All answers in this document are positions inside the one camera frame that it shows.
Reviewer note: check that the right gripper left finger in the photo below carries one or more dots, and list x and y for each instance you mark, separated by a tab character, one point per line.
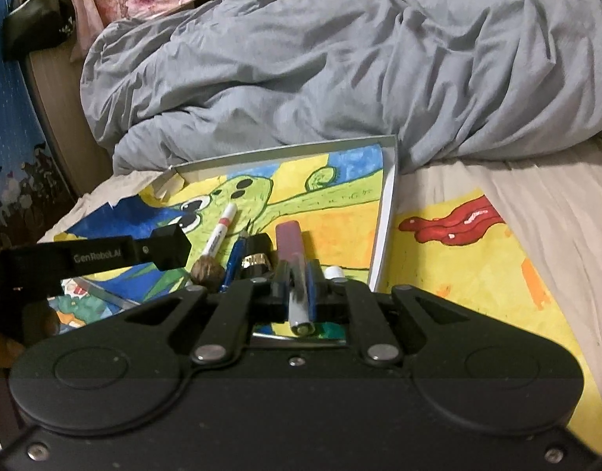
247	302

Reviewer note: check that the black cylinder gold band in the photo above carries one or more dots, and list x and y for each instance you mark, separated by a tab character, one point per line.
256	261

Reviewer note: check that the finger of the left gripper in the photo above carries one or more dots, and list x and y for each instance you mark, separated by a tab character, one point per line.
167	248

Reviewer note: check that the brown walnut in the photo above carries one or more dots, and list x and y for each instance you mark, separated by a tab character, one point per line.
207	272

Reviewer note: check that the blue cartoon wall hanging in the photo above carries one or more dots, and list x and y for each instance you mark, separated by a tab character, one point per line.
33	192

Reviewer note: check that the beige bed sheet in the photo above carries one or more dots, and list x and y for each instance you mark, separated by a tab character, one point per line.
553	205

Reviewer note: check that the silver shallow box tray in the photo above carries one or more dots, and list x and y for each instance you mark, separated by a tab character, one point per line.
144	283

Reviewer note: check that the grey rumpled duvet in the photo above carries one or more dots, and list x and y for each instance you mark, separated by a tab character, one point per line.
450	79

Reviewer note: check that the black hanging handbag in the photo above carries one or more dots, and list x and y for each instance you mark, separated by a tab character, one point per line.
34	25

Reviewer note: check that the pink grey marker pen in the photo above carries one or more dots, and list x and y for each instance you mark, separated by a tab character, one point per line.
290	252

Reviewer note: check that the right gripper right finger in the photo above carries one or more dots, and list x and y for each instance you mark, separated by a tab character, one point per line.
352	304

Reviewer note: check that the blue pen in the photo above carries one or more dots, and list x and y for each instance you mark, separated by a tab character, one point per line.
234	260

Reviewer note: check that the green frog drawing paper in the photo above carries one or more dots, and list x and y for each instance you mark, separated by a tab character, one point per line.
334	196

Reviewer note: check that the person's left hand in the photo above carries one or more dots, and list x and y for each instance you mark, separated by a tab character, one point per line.
22	325

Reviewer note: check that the white marker pink band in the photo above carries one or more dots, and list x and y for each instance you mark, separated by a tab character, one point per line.
220	229

